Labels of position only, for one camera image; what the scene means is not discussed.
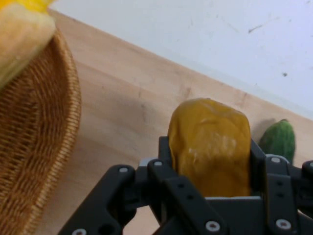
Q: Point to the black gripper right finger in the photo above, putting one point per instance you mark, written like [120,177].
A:
[281,191]

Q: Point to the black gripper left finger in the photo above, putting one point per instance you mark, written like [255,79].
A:
[127,200]

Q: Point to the yellow bell pepper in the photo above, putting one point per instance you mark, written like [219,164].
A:
[210,149]

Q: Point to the green cucumber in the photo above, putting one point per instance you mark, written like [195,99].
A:
[280,138]

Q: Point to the brown wicker basket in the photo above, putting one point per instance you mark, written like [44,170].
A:
[36,137]

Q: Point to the pale cream food item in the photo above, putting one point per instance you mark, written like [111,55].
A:
[20,41]

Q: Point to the bright yellow food item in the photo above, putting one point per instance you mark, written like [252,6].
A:
[27,5]

